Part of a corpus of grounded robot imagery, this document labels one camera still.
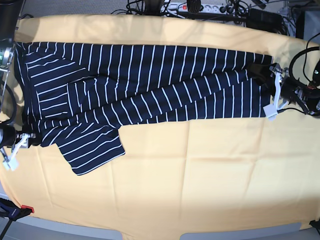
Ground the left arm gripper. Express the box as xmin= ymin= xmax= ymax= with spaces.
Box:
xmin=247 ymin=63 xmax=320 ymax=115

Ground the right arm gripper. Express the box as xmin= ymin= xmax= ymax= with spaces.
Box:
xmin=0 ymin=123 xmax=37 ymax=148

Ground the navy white striped T-shirt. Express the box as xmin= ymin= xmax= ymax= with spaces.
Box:
xmin=14 ymin=42 xmax=273 ymax=176

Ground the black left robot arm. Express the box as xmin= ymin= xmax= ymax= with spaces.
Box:
xmin=246 ymin=46 xmax=320 ymax=120

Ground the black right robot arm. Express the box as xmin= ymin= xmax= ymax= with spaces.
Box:
xmin=0 ymin=0 xmax=37 ymax=153

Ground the black power adapter box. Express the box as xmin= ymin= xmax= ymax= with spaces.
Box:
xmin=245 ymin=8 xmax=283 ymax=31

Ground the blue red bar clamp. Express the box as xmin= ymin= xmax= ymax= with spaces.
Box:
xmin=0 ymin=198 xmax=35 ymax=240

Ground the white power strip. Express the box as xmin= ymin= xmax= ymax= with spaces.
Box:
xmin=167 ymin=2 xmax=231 ymax=15

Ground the yellow table cloth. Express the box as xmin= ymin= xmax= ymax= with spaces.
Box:
xmin=0 ymin=15 xmax=320 ymax=240

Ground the black clamp right corner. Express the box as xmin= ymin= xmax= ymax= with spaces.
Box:
xmin=309 ymin=220 xmax=320 ymax=230

